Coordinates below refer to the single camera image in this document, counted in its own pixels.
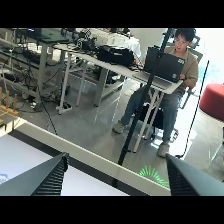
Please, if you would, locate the red stool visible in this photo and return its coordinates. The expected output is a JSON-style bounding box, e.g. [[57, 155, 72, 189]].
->
[[199, 83, 224, 123]]

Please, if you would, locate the person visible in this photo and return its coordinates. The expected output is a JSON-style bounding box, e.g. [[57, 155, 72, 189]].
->
[[112, 28, 200, 158]]

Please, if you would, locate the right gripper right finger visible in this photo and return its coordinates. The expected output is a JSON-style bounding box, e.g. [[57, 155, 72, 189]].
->
[[165, 153, 224, 197]]

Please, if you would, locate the black stand pole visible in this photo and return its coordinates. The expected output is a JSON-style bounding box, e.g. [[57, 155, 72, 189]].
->
[[117, 28, 176, 167]]

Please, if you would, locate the wooden rack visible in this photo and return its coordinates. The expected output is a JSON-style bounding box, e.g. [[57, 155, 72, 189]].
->
[[0, 87, 20, 126]]

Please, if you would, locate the white table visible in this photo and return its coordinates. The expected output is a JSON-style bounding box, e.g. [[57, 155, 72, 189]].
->
[[53, 43, 184, 154]]

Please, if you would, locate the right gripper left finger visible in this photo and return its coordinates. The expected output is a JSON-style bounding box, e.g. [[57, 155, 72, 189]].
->
[[0, 152, 70, 197]]

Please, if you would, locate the black laptop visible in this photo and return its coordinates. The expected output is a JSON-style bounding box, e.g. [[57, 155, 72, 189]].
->
[[143, 46, 187, 84]]

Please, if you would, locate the black cable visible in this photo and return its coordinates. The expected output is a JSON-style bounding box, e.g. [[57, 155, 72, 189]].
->
[[175, 59, 211, 160]]

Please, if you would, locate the black bag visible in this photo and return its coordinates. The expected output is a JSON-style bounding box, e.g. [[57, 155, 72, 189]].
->
[[95, 45, 136, 67]]

